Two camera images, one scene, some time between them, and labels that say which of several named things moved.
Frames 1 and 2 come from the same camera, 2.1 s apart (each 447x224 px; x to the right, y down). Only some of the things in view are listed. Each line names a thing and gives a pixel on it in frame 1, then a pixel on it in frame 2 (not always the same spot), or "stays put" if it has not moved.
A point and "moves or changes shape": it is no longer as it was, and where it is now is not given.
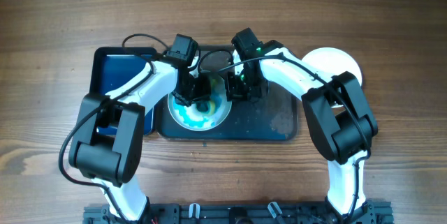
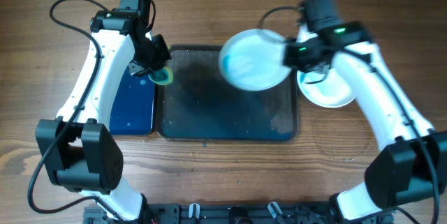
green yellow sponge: [207, 107] moves or changes shape
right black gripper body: [236, 89] to [291, 54]
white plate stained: [204, 114] moves or changes shape
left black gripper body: [194, 91] to [149, 57]
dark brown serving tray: [274, 118] stays put
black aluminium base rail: [242, 213] stays put
